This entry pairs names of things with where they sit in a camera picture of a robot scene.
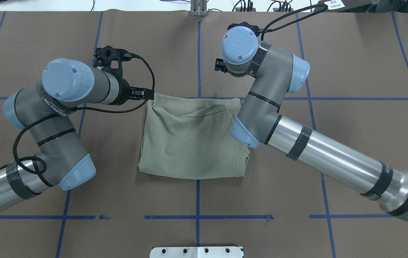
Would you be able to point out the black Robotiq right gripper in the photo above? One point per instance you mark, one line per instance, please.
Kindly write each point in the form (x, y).
(219, 66)

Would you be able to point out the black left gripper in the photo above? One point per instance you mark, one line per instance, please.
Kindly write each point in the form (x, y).
(123, 92)

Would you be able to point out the olive green long-sleeve shirt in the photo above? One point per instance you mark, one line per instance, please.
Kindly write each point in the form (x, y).
(190, 138)

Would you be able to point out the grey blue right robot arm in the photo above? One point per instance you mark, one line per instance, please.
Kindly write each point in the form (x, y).
(276, 73)

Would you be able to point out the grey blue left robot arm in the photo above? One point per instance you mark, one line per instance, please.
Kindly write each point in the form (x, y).
(48, 150)

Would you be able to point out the black box white label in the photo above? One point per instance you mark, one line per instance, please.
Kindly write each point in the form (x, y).
(347, 6)

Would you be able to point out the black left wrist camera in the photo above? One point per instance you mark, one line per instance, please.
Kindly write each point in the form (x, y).
(110, 59)

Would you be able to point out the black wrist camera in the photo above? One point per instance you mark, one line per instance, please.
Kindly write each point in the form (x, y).
(110, 59)
(256, 30)

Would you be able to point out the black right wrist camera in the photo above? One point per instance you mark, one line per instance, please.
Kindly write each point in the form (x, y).
(256, 30)

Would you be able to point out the aluminium frame post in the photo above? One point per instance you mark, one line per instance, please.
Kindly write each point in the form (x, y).
(198, 8)

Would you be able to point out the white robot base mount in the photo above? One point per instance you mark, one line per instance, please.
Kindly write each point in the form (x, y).
(197, 252)

